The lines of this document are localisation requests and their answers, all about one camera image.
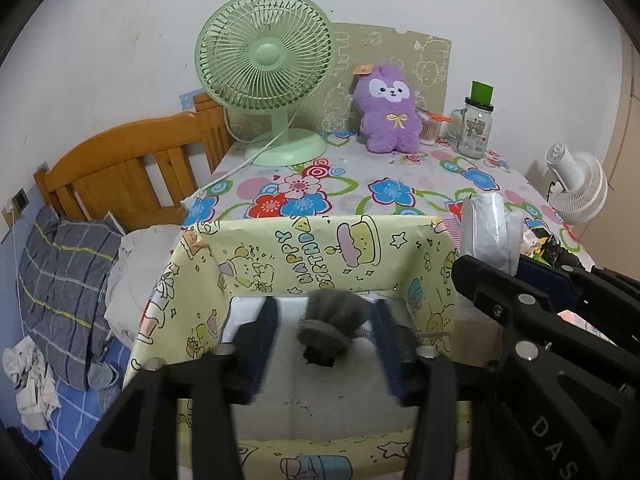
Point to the grey plaid pillow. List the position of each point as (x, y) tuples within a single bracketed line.
[(65, 280)]

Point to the purple plush toy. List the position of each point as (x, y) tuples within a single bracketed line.
[(387, 120)]

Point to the green desk fan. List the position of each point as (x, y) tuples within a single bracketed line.
[(265, 55)]

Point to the white clip fan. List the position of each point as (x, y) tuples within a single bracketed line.
[(582, 185)]

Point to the yellow paper box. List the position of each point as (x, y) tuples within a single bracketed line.
[(280, 260)]

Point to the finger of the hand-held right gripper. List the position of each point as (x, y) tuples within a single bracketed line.
[(500, 290), (545, 275)]

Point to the cartoon print cardboard sheet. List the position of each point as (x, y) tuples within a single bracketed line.
[(425, 65)]

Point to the pink comb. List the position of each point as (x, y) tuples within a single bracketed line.
[(451, 235)]

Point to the grey fuzzy cloth bundle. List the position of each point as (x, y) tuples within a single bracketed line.
[(330, 320)]

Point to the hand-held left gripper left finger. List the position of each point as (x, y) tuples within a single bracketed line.
[(260, 350)]

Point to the blue bed sheet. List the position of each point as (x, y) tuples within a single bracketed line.
[(75, 410)]

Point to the small clear cup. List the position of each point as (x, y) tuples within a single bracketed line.
[(429, 130)]

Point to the glass jar mug green lid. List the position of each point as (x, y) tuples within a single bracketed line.
[(472, 130)]

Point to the white quilt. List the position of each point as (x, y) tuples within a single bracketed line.
[(135, 270)]

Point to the crumpled white cloth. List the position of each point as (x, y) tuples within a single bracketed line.
[(30, 385)]

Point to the shiny foil snack packet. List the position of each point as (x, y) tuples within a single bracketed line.
[(542, 242)]

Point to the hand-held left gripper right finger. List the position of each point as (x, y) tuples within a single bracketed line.
[(387, 355)]

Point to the wooden bed headboard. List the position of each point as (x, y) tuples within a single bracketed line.
[(100, 160)]

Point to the blue tape strip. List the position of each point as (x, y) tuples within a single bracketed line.
[(187, 97)]

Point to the beige door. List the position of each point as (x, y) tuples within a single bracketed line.
[(627, 125)]

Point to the floral tablecloth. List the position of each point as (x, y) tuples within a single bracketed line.
[(350, 180)]

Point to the roll of clear plastic bags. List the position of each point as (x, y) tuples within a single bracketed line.
[(487, 230)]

